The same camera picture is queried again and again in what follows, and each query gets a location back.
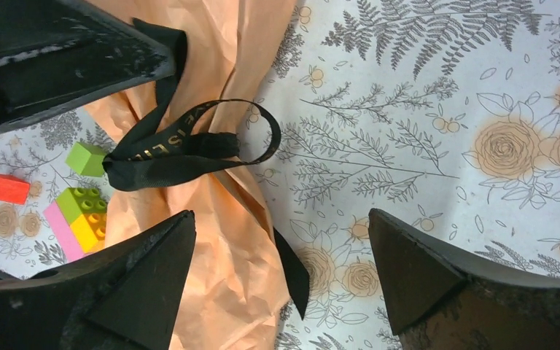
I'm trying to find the yellow studded brick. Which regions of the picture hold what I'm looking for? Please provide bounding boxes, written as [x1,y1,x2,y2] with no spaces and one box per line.
[70,213,106,254]

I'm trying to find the black gold-lettered ribbon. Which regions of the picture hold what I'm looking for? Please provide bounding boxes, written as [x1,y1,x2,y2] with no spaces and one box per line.
[102,18,311,321]

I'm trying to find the green cube block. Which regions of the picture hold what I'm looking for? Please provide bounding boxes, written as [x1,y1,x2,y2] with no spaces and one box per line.
[66,141,106,177]

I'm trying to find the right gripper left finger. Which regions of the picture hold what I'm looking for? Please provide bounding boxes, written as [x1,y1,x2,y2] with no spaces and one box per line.
[0,211,196,349]

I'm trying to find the peach paper flower bouquet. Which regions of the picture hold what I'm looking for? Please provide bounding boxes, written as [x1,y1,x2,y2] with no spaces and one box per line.
[96,1,295,349]

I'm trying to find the green studded brick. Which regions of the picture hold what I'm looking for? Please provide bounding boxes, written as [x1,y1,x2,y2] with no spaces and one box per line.
[56,187,107,224]

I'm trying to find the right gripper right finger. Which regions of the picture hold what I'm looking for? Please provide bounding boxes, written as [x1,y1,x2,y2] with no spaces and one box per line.
[369,209,560,349]

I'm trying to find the floral patterned table mat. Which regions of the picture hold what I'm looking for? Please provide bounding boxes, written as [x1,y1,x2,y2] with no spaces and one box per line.
[0,1,560,349]

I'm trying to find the red block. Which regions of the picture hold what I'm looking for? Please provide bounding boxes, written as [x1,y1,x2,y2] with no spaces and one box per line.
[0,174,31,205]

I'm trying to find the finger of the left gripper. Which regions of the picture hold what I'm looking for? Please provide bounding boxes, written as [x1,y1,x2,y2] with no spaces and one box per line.
[0,1,176,134]

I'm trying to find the pink flat block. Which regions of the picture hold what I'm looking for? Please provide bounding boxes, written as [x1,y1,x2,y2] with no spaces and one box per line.
[44,201,85,262]

